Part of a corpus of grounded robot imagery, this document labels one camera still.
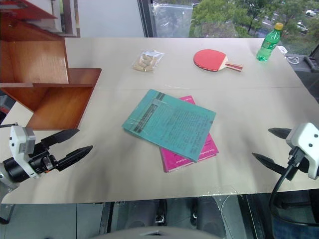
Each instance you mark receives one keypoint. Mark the white parked car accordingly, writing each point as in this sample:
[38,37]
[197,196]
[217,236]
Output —
[312,13]
[302,26]

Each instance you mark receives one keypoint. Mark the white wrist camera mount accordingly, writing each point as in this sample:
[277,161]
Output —
[305,139]
[18,142]

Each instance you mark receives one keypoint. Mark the clear bag of corks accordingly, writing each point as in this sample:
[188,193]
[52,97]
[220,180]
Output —
[147,61]

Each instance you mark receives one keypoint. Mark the wood framed panel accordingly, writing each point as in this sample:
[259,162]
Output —
[71,17]

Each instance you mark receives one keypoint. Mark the clear plastic sheet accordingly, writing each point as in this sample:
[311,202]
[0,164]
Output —
[172,20]

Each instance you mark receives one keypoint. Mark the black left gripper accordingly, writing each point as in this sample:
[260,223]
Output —
[42,161]

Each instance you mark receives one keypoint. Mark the teal book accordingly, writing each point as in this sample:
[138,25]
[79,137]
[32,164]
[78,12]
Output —
[172,124]

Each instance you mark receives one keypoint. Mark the green plastic bottle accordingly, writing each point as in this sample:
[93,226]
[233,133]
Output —
[268,44]

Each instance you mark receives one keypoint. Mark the black window frame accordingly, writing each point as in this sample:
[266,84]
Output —
[145,17]

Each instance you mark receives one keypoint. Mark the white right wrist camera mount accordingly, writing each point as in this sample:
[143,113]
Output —
[305,139]

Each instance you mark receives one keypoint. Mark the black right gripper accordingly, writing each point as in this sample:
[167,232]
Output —
[304,164]

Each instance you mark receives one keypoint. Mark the red table tennis paddle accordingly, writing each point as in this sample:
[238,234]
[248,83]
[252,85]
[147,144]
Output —
[209,59]

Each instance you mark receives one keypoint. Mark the blue denim fabric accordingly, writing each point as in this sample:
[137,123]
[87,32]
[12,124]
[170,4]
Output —
[296,229]

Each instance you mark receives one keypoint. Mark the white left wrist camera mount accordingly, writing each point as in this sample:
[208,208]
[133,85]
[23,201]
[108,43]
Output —
[18,142]

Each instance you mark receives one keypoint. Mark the pink book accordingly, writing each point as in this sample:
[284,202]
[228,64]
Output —
[204,152]

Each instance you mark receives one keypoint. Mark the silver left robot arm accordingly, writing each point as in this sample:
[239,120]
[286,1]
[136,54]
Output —
[11,171]

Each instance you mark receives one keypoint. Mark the wooden shelf unit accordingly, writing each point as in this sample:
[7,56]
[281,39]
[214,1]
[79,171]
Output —
[37,74]

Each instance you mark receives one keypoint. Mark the black table leg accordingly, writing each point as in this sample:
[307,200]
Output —
[107,216]

